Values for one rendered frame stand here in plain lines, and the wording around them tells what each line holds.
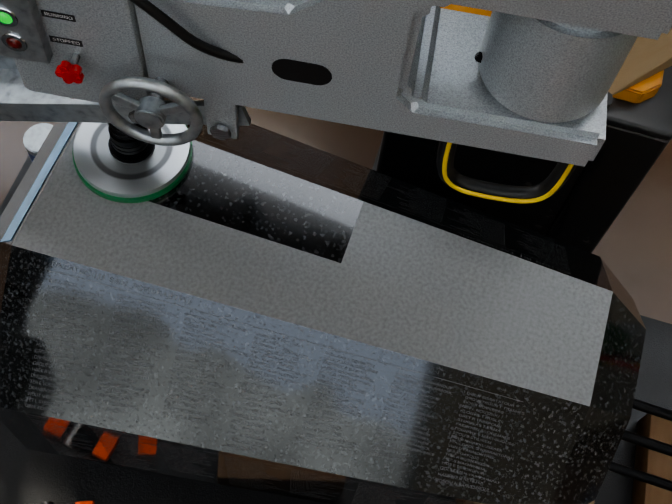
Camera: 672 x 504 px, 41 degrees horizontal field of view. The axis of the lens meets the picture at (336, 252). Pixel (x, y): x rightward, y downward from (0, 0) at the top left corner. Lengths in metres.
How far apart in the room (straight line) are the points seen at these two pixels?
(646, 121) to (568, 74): 0.80
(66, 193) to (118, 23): 0.53
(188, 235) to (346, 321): 0.32
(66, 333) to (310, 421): 0.47
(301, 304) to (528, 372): 0.41
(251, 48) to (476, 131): 0.34
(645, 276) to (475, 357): 1.19
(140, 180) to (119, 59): 0.40
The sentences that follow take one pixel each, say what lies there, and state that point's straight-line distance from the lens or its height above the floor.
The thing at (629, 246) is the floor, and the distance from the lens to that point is 2.73.
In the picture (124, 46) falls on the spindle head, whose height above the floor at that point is 1.26.
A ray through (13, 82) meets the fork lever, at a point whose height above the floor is 0.94.
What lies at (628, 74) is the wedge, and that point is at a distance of 1.98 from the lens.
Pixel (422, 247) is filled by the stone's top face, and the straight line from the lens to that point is 1.65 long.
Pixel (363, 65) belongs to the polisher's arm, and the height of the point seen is 1.29.
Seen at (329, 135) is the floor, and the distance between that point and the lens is 2.73.
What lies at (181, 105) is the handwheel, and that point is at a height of 1.22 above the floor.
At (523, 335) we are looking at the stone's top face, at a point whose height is 0.80.
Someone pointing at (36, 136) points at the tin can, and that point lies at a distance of 2.62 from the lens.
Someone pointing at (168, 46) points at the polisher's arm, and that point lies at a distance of 1.29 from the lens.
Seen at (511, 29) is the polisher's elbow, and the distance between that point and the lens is 1.21.
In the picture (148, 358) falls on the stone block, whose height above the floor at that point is 0.70.
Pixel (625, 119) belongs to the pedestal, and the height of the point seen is 0.74.
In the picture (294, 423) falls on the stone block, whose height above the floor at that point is 0.67.
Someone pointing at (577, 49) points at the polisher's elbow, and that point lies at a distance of 1.18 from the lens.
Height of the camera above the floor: 2.25
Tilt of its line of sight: 63 degrees down
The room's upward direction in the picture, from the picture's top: 8 degrees clockwise
